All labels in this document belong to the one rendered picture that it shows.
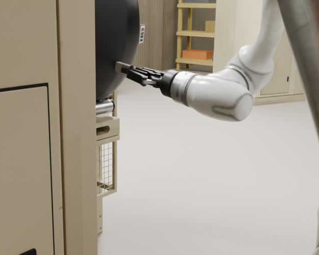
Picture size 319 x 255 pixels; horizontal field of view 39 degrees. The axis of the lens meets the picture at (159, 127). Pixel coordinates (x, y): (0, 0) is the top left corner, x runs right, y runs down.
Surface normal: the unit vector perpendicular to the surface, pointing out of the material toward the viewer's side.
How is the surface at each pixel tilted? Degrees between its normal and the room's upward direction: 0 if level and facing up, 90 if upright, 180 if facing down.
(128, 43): 102
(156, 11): 90
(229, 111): 106
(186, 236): 0
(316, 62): 85
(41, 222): 90
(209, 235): 0
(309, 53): 89
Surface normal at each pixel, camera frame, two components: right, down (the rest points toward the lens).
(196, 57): -0.53, 0.20
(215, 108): -0.52, 0.44
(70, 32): 0.77, 0.18
